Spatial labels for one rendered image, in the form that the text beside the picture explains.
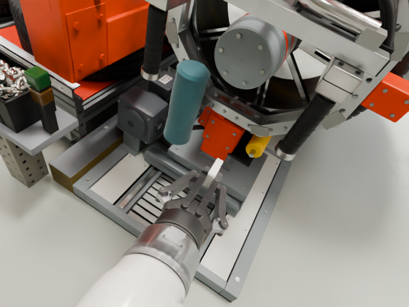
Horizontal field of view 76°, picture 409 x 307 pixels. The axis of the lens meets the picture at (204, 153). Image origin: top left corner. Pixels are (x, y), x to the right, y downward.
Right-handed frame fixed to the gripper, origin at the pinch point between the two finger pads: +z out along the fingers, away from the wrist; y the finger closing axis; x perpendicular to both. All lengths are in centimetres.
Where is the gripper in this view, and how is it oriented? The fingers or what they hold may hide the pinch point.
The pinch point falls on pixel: (213, 172)
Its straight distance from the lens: 53.2
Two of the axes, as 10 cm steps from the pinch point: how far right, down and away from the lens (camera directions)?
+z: 3.1, -4.4, 8.4
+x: -3.6, 7.7, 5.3
